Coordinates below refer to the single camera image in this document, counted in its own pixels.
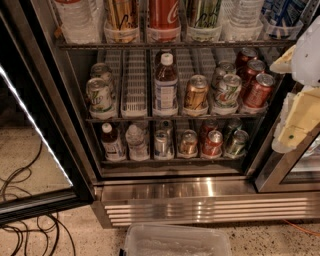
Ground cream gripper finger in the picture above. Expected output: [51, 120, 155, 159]
[270, 45, 296, 74]
[271, 86, 320, 154]

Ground orange gold soda can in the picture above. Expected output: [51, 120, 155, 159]
[104, 0, 139, 43]

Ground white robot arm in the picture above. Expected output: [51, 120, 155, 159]
[270, 16, 320, 154]

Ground red can middle right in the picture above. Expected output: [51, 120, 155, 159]
[240, 59, 266, 87]

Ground red can front right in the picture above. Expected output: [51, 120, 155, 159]
[243, 73, 274, 109]

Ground red can rear right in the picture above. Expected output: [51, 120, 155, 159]
[235, 47, 258, 68]

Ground blue can top right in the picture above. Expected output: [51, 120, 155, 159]
[261, 0, 309, 39]

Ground rear white diet can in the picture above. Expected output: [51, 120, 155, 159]
[211, 61, 236, 88]

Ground white green diet can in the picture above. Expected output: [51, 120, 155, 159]
[213, 74, 242, 115]

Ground gold can middle shelf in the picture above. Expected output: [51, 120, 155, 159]
[183, 75, 209, 116]

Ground gold can shelf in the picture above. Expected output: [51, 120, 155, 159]
[179, 130, 198, 158]
[183, 75, 209, 116]

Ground red can bottom shelf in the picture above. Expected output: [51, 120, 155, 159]
[202, 130, 223, 159]

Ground green striped can top shelf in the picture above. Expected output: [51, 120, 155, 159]
[186, 0, 221, 42]

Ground gold can bottom shelf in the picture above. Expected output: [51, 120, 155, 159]
[179, 130, 198, 158]

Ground silver can bottom shelf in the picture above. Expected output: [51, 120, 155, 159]
[154, 130, 174, 160]

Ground water bottle bottom shelf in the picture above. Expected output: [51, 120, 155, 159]
[125, 124, 149, 161]

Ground rear 7up can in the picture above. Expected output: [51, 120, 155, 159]
[90, 62, 114, 87]

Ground green white 7up can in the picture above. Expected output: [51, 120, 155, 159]
[86, 78, 113, 119]

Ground small tea bottle bottom shelf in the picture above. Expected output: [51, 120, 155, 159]
[101, 123, 126, 162]

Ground stainless fridge bottom grille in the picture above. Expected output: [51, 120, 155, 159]
[92, 192, 320, 228]

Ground open fridge glass door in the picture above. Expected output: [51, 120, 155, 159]
[0, 9, 93, 225]

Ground clear water bottle top right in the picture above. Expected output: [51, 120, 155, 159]
[229, 0, 264, 41]

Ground clear water bottle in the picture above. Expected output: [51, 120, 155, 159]
[54, 0, 100, 44]
[229, 0, 264, 41]

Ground brown tea bottle white cap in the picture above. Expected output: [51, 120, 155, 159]
[154, 53, 178, 116]

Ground clear plastic bin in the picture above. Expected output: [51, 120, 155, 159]
[119, 223, 232, 256]

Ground clear water bottle top left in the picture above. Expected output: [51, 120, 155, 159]
[54, 0, 100, 44]

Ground right fridge door frame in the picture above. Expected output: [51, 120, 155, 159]
[255, 125, 320, 193]

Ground orange cable on floor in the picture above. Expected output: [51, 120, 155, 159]
[283, 219, 320, 238]

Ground black cables on floor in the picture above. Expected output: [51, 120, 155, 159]
[0, 139, 77, 256]

